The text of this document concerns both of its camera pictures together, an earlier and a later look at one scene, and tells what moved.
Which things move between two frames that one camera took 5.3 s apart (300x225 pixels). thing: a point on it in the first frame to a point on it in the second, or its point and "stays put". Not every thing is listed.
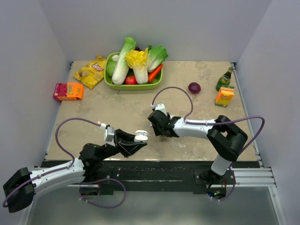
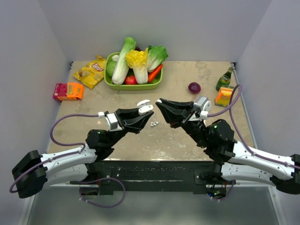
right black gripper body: [158, 131] to [190, 116]
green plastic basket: [156, 83] stays put
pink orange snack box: [68, 91] stays put
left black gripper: [129, 148] to [136, 124]
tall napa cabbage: [121, 70] stays put
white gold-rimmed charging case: [141, 136] to [144, 107]
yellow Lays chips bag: [93, 72] stays put
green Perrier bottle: [224, 80] stays put
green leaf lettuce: [156, 56] stays put
